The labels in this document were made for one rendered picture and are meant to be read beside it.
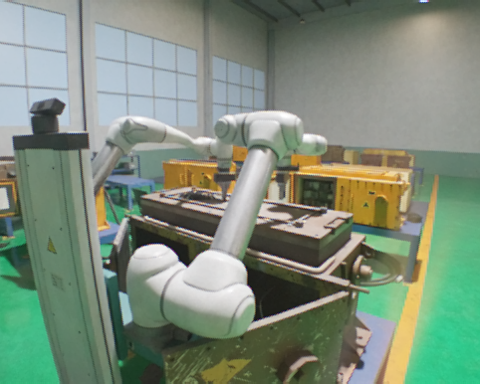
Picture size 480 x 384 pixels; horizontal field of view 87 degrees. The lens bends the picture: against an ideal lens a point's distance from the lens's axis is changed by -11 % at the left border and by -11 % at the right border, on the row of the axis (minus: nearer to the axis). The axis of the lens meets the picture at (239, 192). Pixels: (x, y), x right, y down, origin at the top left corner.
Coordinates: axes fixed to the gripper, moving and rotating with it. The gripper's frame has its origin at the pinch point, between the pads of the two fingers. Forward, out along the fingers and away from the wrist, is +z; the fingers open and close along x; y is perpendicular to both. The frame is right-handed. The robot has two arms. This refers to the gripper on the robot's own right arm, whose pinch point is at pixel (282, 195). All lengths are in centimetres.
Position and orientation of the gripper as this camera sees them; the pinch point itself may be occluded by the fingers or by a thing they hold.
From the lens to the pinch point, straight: 165.0
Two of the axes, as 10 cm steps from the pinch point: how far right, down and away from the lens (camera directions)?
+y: -9.2, -0.8, 3.8
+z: 0.0, 9.8, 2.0
